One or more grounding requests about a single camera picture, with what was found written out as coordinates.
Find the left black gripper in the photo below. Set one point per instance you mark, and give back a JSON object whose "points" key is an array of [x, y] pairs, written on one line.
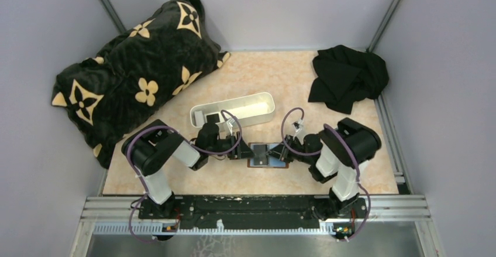
{"points": [[241, 151]]}

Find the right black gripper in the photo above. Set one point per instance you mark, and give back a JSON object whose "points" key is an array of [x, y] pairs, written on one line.
{"points": [[282, 152]]}

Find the brown leather card holder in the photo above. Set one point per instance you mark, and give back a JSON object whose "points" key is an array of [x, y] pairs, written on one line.
{"points": [[272, 162]]}

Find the black credit card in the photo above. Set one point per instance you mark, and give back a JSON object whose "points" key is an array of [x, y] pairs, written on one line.
{"points": [[213, 118]]}

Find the white oblong plastic tray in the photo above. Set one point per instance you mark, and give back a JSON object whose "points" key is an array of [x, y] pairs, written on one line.
{"points": [[249, 110]]}

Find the black cloth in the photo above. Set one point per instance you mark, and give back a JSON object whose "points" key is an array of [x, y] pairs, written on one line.
{"points": [[345, 76]]}

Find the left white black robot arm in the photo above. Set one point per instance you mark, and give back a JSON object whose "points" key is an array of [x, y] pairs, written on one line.
{"points": [[149, 149]]}

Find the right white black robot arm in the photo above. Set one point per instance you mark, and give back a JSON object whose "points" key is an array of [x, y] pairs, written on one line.
{"points": [[333, 153]]}

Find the black card in holder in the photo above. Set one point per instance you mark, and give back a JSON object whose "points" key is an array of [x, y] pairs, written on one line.
{"points": [[260, 155]]}

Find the stack of grey cards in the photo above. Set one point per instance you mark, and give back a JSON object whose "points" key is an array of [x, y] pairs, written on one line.
{"points": [[199, 118]]}

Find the black floral plush pillow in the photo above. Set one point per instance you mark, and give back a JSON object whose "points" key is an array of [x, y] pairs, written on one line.
{"points": [[130, 78]]}

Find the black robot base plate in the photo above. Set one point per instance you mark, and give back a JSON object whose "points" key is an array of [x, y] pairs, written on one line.
{"points": [[249, 212]]}

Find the aluminium frame rail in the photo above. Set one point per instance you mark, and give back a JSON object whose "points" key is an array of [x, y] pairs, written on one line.
{"points": [[231, 191]]}

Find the white slotted cable duct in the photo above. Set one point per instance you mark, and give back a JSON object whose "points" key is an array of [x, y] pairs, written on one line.
{"points": [[159, 228]]}

